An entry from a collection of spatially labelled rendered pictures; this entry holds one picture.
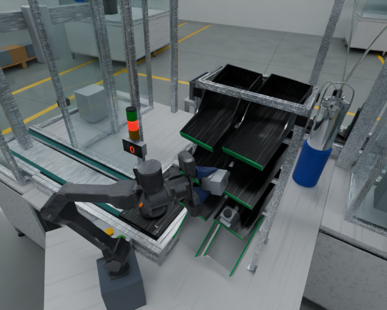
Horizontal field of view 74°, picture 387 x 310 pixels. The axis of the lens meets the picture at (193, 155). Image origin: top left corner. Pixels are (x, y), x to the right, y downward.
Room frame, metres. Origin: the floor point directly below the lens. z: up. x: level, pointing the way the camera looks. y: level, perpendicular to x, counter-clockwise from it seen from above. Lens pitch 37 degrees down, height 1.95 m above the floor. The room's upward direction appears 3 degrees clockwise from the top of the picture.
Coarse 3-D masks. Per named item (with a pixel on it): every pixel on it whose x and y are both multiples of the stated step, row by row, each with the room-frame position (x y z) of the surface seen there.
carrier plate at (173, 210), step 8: (136, 208) 0.85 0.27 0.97; (168, 208) 0.86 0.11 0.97; (176, 208) 0.86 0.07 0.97; (120, 216) 0.80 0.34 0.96; (128, 216) 0.79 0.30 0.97; (136, 216) 0.80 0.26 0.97; (168, 216) 0.81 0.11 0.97; (176, 216) 0.81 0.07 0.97; (136, 224) 0.75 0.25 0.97; (144, 224) 0.75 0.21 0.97; (152, 224) 0.75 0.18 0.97; (160, 224) 0.76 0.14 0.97; (168, 224) 0.76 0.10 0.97; (152, 232) 0.71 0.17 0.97; (160, 232) 0.71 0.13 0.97
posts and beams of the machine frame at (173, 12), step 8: (176, 0) 2.10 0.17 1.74; (176, 8) 2.10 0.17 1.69; (176, 16) 2.10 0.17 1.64; (176, 24) 2.10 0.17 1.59; (176, 32) 2.10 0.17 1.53; (176, 40) 2.10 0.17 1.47; (176, 48) 2.10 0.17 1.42; (176, 56) 2.10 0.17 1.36; (176, 64) 2.10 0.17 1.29; (176, 72) 2.10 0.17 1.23; (176, 80) 2.10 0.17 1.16; (176, 88) 2.10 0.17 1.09; (176, 96) 2.10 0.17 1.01; (176, 104) 2.10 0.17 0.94
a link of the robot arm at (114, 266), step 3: (105, 261) 0.46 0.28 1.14; (111, 261) 0.44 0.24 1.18; (114, 261) 0.44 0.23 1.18; (117, 261) 0.44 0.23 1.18; (105, 264) 0.44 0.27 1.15; (108, 264) 0.44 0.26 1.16; (111, 264) 0.44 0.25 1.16; (114, 264) 0.44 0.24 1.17; (117, 264) 0.44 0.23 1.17; (120, 264) 0.44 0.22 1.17; (102, 267) 0.44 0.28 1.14; (105, 267) 0.44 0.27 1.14; (108, 267) 0.44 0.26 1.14; (111, 267) 0.44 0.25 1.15; (114, 267) 0.44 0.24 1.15; (117, 267) 0.44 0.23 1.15; (120, 267) 0.44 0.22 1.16; (105, 270) 0.44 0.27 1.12; (108, 270) 0.44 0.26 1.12; (111, 270) 0.44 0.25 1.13; (114, 270) 0.44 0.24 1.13; (117, 270) 0.44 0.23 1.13
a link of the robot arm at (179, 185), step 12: (180, 156) 0.52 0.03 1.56; (192, 156) 0.51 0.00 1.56; (192, 168) 0.49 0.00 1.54; (168, 180) 0.50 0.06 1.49; (180, 180) 0.50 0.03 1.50; (192, 180) 0.51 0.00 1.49; (168, 192) 0.46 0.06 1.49; (180, 192) 0.47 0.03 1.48; (192, 204) 0.48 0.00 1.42; (192, 216) 0.47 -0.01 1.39
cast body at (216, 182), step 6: (210, 174) 0.52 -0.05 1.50; (216, 174) 0.52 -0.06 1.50; (222, 174) 0.52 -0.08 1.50; (228, 174) 0.54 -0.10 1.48; (204, 180) 0.51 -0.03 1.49; (210, 180) 0.49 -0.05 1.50; (216, 180) 0.49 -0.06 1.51; (222, 180) 0.50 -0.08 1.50; (204, 186) 0.51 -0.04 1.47; (210, 186) 0.49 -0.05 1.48; (216, 186) 0.48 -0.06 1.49; (222, 186) 0.49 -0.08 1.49; (216, 192) 0.48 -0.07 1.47; (222, 192) 0.49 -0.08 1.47
